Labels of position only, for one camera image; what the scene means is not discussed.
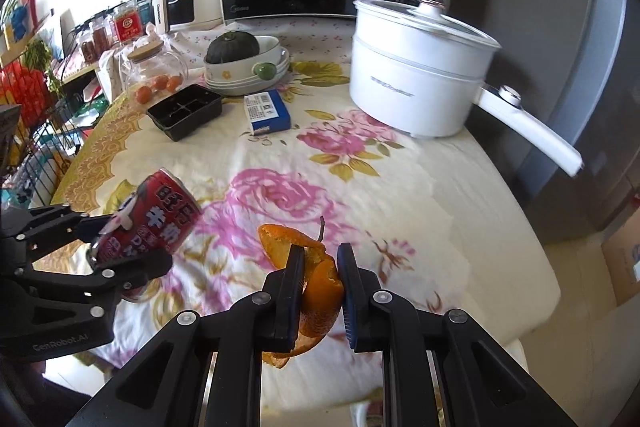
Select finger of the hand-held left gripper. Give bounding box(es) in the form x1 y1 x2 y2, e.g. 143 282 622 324
19 250 174 316
0 203 109 279

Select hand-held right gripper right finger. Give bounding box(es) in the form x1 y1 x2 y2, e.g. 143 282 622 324
336 242 581 427

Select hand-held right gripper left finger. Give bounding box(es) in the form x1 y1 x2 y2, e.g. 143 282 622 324
65 244 307 427

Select orange peel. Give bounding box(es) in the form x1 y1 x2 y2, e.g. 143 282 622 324
257 216 346 369

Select red drink can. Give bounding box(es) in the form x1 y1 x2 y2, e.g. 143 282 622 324
87 168 203 303

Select red packets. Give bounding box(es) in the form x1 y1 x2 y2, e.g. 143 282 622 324
0 59 54 128

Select white plastic bag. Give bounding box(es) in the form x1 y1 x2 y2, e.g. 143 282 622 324
97 49 126 100

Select green plant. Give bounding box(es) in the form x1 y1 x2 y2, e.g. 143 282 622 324
22 37 66 98

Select black plastic tray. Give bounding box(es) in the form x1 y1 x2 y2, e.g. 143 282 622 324
146 85 224 143

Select spice jar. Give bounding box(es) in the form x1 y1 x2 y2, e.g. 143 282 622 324
78 29 97 60
89 19 112 53

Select glass jar with wooden lid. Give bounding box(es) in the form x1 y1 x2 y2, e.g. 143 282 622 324
118 41 190 100

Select blue cardboard box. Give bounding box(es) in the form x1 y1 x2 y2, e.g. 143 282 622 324
243 90 293 136

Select red label jar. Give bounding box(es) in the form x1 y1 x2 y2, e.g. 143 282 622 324
113 4 142 44

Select white electric cooking pot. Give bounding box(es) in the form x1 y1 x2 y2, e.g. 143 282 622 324
348 0 585 178

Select white floral bowl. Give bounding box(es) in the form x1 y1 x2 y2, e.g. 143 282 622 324
203 35 282 80

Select dark green pumpkin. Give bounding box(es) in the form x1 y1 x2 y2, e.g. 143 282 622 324
205 31 261 66

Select large cardboard box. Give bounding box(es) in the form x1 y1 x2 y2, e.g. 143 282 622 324
599 221 640 308

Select grey refrigerator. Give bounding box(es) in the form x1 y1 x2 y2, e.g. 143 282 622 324
514 0 640 249

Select black wire rack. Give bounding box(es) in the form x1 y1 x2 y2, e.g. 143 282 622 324
10 99 97 208

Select blue wall decoration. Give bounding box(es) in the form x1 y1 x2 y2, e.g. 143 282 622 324
4 0 31 43

